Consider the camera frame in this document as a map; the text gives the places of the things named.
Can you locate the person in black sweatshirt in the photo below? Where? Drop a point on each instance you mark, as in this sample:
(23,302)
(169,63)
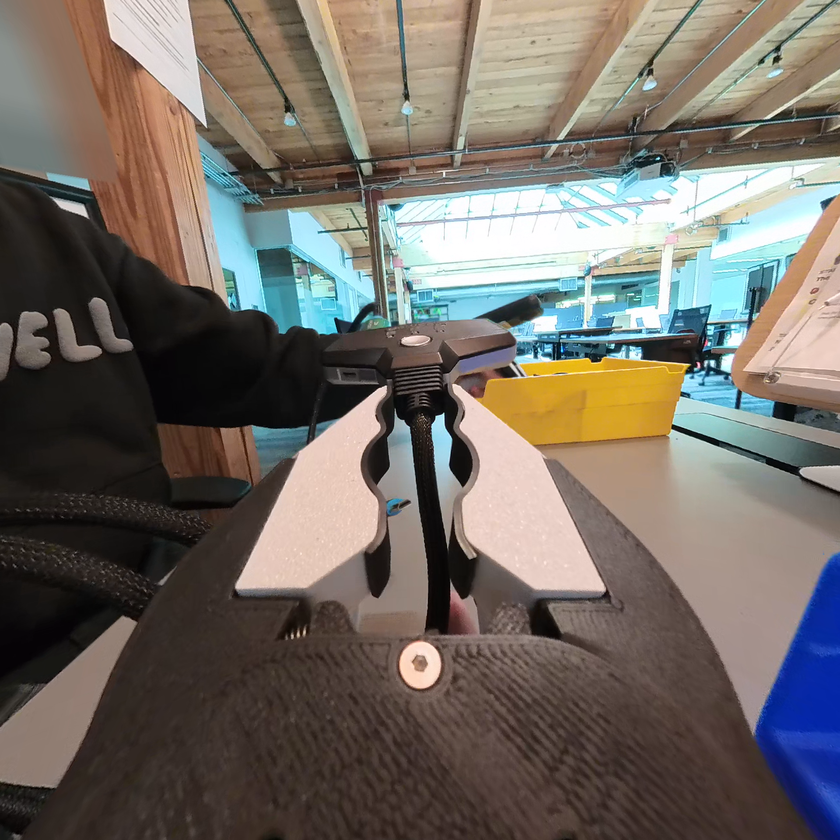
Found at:
(65,446)

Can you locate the black office chair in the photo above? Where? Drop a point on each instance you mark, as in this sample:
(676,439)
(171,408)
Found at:
(689,321)

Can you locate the wooden board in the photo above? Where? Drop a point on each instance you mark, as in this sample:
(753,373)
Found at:
(774,308)

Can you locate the blue usb plug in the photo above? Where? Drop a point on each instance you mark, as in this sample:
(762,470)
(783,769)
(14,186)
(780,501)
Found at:
(397,506)

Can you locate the black framed panel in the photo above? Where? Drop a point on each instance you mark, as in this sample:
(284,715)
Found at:
(95,210)

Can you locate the yellow plastic bin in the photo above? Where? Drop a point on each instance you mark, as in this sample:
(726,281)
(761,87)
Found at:
(590,407)

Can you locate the long brown desk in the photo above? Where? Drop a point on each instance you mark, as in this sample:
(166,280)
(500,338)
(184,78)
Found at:
(617,340)

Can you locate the dark wall frame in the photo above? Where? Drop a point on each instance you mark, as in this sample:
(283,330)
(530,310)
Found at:
(231,289)

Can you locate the ceiling projector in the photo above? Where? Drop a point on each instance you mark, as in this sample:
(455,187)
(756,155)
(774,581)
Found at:
(646,177)

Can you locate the wooden post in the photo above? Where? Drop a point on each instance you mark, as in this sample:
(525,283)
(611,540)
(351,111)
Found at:
(170,197)

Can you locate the white flat object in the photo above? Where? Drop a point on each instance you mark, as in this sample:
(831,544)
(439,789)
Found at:
(823,478)

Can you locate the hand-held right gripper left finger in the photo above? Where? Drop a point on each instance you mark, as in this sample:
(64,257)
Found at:
(315,512)

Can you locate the grey usb hub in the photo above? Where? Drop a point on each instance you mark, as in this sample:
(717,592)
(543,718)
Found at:
(367,354)

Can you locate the black chair armrest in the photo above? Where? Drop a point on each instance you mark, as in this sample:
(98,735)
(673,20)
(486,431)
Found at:
(210,491)

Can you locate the black monitor on stand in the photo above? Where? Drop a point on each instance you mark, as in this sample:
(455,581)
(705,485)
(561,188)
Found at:
(761,282)

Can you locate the white paper sheets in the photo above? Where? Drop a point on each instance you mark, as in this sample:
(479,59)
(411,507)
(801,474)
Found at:
(814,328)

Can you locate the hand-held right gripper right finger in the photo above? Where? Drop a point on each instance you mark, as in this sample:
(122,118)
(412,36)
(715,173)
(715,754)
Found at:
(525,525)

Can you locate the blue plastic bin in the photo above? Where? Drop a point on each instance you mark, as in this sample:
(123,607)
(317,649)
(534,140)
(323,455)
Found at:
(807,709)

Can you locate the person's left forearm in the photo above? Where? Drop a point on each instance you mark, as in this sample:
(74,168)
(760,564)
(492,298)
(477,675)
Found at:
(282,374)

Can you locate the white paper notice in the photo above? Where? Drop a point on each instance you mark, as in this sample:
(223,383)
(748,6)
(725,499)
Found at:
(157,46)

